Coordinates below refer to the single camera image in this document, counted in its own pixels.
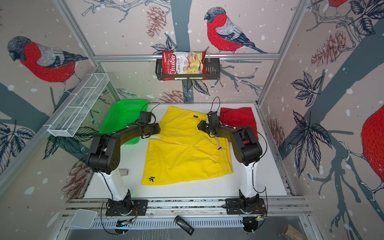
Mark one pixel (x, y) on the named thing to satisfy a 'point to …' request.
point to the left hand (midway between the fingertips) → (158, 127)
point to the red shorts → (239, 118)
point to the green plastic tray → (123, 113)
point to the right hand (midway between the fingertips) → (197, 128)
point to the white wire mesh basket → (69, 120)
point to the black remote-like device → (184, 225)
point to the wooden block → (289, 232)
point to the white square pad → (84, 218)
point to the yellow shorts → (182, 151)
